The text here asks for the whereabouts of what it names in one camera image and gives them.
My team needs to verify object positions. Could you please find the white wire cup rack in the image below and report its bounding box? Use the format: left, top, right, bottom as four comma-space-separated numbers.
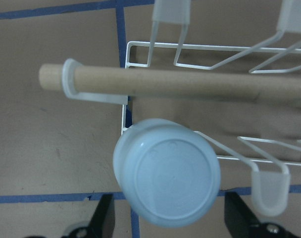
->
38, 0, 301, 218

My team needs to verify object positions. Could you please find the pale blue plastic cup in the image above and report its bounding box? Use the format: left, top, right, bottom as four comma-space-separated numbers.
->
113, 119, 221, 228

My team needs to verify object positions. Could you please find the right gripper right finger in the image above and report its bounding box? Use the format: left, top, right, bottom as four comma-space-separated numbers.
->
224, 192, 260, 238

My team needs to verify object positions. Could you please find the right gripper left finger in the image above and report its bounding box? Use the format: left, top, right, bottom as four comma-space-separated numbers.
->
90, 194, 115, 238

